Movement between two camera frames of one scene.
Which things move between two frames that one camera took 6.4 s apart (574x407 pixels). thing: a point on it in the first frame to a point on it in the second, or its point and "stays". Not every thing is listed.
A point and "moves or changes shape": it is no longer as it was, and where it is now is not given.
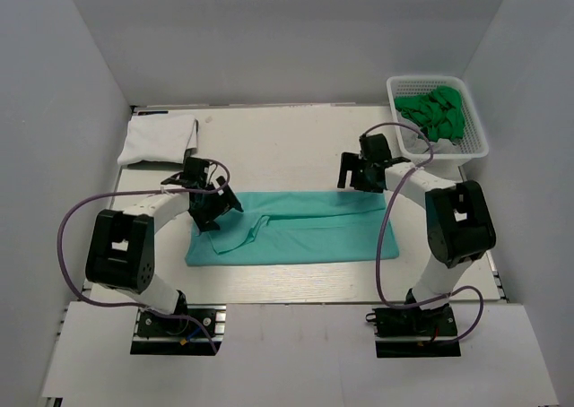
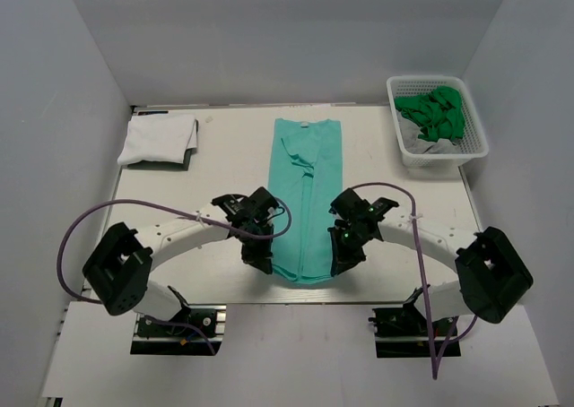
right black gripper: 349,162 to 343,259
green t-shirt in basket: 439,113 stays
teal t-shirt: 278,227 moves or changes shape
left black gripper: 221,207 to 260,258
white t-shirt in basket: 414,142 stays
